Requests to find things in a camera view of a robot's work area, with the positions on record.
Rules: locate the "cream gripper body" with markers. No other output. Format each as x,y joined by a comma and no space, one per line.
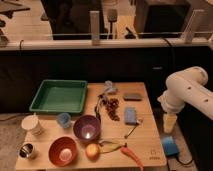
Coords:
169,121

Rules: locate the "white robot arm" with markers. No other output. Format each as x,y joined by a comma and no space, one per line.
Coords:
185,86

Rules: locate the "purple bowl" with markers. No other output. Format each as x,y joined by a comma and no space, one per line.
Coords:
87,128

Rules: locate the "red bowl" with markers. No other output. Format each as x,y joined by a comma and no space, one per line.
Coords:
62,151

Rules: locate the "blue box on floor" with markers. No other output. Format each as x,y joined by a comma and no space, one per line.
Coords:
169,146

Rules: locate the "metal spoon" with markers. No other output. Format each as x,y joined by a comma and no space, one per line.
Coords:
139,121

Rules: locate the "blue sponge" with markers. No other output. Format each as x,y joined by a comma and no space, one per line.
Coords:
130,116

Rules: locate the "dark grey block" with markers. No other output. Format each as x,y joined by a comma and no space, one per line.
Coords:
132,97

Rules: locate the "orange carrot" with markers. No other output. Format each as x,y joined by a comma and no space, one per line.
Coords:
132,155

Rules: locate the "bunch of dark grapes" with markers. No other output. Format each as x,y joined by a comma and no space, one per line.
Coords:
111,107

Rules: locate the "apple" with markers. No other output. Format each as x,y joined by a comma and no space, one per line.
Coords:
92,151

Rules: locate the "small blue cup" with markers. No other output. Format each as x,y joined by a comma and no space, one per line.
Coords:
64,120

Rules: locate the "green plastic tray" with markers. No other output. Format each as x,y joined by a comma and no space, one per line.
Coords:
57,96

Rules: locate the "white paper cup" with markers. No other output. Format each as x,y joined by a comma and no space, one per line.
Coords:
32,124

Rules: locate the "small metal cup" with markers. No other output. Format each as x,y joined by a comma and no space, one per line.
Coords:
27,151

